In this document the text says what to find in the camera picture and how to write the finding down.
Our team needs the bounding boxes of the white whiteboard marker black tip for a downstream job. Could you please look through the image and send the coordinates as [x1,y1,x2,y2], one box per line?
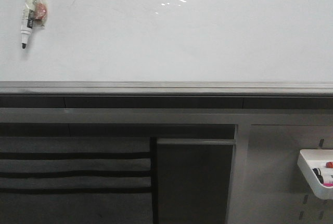
[21,0,48,49]

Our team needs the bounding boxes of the large white whiteboard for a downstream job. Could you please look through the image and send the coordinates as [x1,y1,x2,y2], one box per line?
[1,0,332,95]

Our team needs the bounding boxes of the dark grey flat panel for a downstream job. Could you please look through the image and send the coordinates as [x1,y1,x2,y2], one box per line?
[157,139,234,223]

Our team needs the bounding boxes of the white plastic marker tray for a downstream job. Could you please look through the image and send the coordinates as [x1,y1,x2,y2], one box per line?
[297,149,332,200]

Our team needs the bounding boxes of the black capped marker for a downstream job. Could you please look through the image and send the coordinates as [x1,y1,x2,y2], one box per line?
[313,168,322,176]

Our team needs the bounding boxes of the red capped marker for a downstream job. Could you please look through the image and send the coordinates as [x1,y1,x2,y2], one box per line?
[325,161,333,168]

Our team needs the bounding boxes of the white metal stand frame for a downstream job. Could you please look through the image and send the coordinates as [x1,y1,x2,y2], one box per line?
[1,108,332,223]

